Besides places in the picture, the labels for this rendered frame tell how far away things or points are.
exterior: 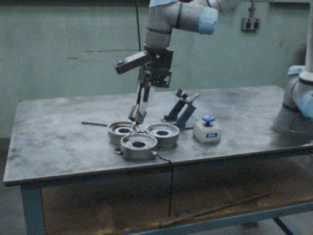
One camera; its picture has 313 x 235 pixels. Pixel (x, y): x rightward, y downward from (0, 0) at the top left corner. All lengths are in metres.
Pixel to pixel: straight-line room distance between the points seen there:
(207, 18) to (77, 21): 1.68
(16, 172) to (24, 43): 1.70
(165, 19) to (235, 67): 2.08
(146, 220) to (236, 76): 2.09
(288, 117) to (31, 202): 0.85
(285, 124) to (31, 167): 0.82
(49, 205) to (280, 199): 0.82
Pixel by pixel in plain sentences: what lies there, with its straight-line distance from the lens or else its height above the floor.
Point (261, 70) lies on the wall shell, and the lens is 3.18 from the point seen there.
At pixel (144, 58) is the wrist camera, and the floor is 1.06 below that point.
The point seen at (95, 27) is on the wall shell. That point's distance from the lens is 2.60.
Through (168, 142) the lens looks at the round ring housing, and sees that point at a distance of 1.06.
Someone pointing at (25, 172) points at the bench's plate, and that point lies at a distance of 0.98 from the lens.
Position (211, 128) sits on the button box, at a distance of 1.12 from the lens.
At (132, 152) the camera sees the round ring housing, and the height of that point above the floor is 0.83.
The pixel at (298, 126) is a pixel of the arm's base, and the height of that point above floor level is 0.84.
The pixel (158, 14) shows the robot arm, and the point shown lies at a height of 1.19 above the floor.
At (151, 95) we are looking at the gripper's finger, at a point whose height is 0.95.
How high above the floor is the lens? 1.30
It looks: 23 degrees down
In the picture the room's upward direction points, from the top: 2 degrees clockwise
